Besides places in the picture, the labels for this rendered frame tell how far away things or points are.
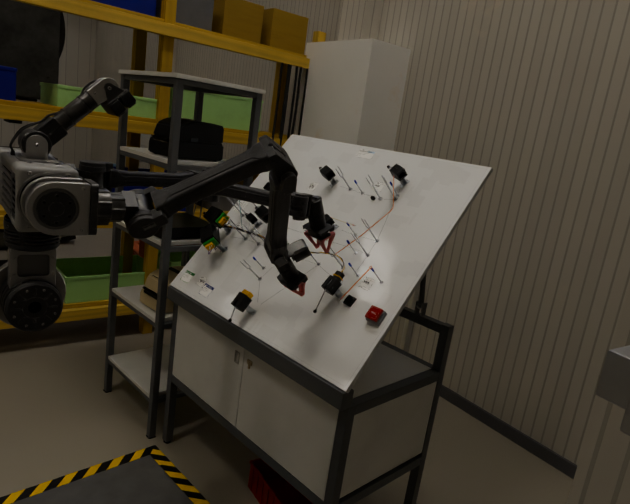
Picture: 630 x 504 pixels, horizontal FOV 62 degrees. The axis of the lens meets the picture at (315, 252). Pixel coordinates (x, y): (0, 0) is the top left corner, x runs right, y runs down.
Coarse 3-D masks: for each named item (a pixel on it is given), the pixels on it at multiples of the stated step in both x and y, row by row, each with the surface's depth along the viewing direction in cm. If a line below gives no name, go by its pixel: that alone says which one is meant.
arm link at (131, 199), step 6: (126, 192) 129; (132, 192) 130; (126, 198) 127; (132, 198) 128; (138, 198) 130; (144, 198) 132; (150, 198) 134; (126, 204) 126; (132, 204) 127; (138, 204) 129; (144, 204) 130; (150, 204) 132; (126, 210) 127; (132, 210) 127; (126, 216) 128
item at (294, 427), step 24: (264, 384) 212; (288, 384) 201; (240, 408) 225; (264, 408) 213; (288, 408) 202; (312, 408) 193; (336, 408) 184; (264, 432) 214; (288, 432) 203; (312, 432) 193; (288, 456) 204; (312, 456) 194; (312, 480) 195
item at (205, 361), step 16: (192, 320) 249; (176, 336) 261; (192, 336) 250; (208, 336) 240; (224, 336) 231; (176, 352) 262; (192, 352) 251; (208, 352) 241; (224, 352) 231; (240, 352) 223; (176, 368) 263; (192, 368) 252; (208, 368) 241; (224, 368) 232; (240, 368) 223; (192, 384) 252; (208, 384) 242; (224, 384) 233; (240, 384) 224; (208, 400) 243; (224, 400) 234; (224, 416) 234
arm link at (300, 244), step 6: (300, 240) 175; (288, 246) 174; (294, 246) 174; (300, 246) 174; (306, 246) 174; (288, 252) 173; (294, 252) 173; (300, 252) 175; (306, 252) 175; (276, 258) 168; (282, 258) 169; (294, 258) 175; (300, 258) 176; (276, 264) 170; (282, 264) 172
